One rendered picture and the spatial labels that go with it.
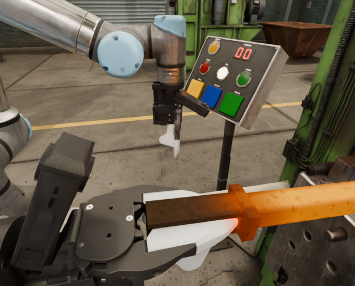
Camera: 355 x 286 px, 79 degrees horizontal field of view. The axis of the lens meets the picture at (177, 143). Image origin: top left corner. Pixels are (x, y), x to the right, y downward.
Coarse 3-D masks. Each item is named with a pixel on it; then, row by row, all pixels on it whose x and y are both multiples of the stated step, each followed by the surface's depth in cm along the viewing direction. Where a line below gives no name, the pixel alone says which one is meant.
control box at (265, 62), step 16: (208, 48) 89; (224, 48) 83; (256, 48) 74; (272, 48) 70; (208, 64) 87; (224, 64) 82; (240, 64) 77; (256, 64) 73; (272, 64) 70; (208, 80) 87; (224, 80) 81; (256, 80) 72; (272, 80) 74; (224, 96) 80; (256, 96) 72; (240, 112) 74; (256, 112) 77
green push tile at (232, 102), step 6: (228, 96) 78; (234, 96) 76; (240, 96) 74; (222, 102) 79; (228, 102) 77; (234, 102) 76; (240, 102) 74; (222, 108) 79; (228, 108) 77; (234, 108) 75; (228, 114) 77; (234, 114) 75
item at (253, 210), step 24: (240, 192) 22; (264, 192) 23; (288, 192) 23; (312, 192) 24; (336, 192) 24; (168, 216) 19; (192, 216) 19; (216, 216) 20; (240, 216) 20; (264, 216) 21; (288, 216) 22; (312, 216) 23
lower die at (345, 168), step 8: (336, 160) 55; (344, 160) 54; (352, 160) 54; (336, 168) 56; (344, 168) 53; (352, 168) 51; (328, 176) 58; (336, 176) 56; (344, 176) 54; (352, 176) 52
